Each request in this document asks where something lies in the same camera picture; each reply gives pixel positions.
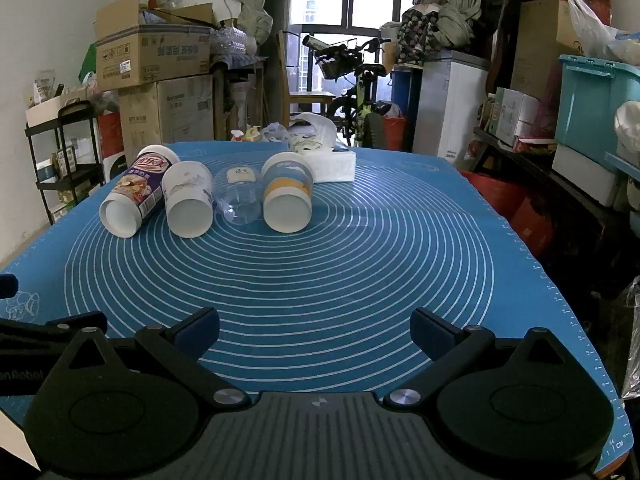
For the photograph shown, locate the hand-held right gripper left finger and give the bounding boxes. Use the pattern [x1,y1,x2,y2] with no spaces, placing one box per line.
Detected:
[47,307,253,411]

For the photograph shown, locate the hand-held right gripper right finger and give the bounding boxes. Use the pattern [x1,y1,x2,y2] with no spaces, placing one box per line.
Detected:
[382,307,582,411]

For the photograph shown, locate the clear plastic cup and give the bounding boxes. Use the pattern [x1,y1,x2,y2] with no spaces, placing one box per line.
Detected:
[212,166,265,226]

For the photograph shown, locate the white cup with grey print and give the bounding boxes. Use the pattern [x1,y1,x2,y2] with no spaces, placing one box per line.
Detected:
[162,160,215,239]

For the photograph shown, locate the purple printed paper cup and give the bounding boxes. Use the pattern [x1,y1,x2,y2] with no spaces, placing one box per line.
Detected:
[98,144,181,239]

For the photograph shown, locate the white cup blue orange bands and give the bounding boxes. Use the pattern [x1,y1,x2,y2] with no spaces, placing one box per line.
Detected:
[261,152,315,234]

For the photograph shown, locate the blue silicone mat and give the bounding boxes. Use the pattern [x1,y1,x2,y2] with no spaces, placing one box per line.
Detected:
[0,141,629,479]

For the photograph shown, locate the black rolling cart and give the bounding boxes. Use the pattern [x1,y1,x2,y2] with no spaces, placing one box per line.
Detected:
[25,100,109,227]

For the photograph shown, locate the white box on cart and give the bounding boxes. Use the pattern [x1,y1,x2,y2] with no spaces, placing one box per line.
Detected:
[25,90,97,129]

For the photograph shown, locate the white tissue box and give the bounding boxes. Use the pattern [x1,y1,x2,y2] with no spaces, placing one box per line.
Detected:
[292,146,357,184]

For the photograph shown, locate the crinkled clear plastic sheet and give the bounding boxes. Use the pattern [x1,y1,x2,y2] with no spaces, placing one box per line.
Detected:
[619,275,640,402]

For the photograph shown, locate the red bucket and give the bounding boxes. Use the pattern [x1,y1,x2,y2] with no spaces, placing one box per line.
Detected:
[382,115,408,152]

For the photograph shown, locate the clear plastic bag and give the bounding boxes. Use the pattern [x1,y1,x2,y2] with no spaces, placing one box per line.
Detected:
[260,122,292,144]

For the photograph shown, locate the large brown cardboard box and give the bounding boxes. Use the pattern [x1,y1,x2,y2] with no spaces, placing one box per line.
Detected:
[118,75,217,162]

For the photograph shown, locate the white foam box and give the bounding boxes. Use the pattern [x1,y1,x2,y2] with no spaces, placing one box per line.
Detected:
[551,144,624,208]

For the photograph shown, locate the white chest freezer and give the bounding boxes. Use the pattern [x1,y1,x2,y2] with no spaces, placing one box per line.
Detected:
[412,50,492,162]

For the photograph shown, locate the small white carton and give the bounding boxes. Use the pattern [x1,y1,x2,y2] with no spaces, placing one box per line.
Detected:
[494,87,542,147]

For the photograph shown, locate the black and green bicycle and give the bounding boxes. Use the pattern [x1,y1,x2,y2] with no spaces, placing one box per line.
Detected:
[302,34,397,150]

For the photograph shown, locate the wooden side table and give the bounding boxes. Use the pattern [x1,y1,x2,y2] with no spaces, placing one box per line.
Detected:
[212,54,270,142]

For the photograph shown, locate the blue barrel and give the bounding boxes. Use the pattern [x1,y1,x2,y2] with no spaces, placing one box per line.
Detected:
[390,67,414,117]

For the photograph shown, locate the wooden chair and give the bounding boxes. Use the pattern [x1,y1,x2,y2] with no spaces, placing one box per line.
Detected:
[276,30,337,129]

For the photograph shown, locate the open printed cardboard box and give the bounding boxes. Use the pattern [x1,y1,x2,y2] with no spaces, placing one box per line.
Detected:
[94,0,215,93]

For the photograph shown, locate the teal storage bin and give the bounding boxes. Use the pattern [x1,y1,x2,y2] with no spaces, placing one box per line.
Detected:
[554,54,640,162]

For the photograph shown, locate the clear egg cartons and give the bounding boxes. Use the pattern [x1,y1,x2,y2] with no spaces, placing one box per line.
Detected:
[209,24,250,57]

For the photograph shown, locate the floral fabric bag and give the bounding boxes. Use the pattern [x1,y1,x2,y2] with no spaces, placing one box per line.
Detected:
[397,7,447,67]

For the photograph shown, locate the tall brown cardboard box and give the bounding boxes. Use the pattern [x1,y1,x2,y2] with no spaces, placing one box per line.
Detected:
[509,0,602,102]

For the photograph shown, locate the green knotted curtain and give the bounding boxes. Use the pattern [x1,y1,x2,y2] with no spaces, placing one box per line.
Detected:
[434,0,495,52]
[216,0,275,46]

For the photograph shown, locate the large white plastic bag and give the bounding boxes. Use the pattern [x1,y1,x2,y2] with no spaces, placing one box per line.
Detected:
[566,0,640,65]

